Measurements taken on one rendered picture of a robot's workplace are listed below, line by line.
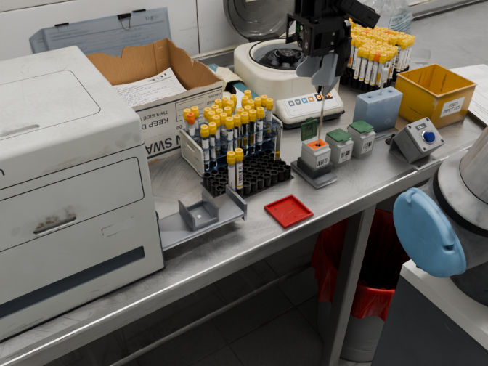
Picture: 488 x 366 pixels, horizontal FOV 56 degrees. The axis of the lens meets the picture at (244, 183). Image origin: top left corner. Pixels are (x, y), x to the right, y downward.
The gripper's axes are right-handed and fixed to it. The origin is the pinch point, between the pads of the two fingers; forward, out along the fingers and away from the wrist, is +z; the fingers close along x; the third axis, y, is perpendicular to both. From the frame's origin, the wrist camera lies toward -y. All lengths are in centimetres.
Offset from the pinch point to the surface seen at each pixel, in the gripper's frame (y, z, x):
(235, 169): 17.8, 13.8, -2.9
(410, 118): -33.7, 19.3, -4.1
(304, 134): 1.2, 11.6, -3.0
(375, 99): -20.1, 10.6, -4.6
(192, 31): -2, 8, -57
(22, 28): 41, -1, -57
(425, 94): -33.5, 11.7, -1.6
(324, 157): -0.3, 14.8, 1.9
